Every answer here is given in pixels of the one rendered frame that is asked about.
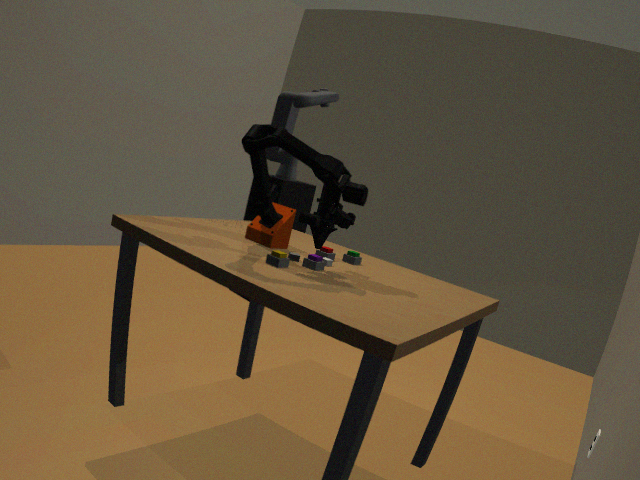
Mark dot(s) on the purple button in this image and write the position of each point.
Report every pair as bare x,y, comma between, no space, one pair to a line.
314,262

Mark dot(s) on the green button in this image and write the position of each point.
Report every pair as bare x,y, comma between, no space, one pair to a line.
352,257

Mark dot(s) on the red button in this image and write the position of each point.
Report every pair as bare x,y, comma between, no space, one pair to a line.
326,252

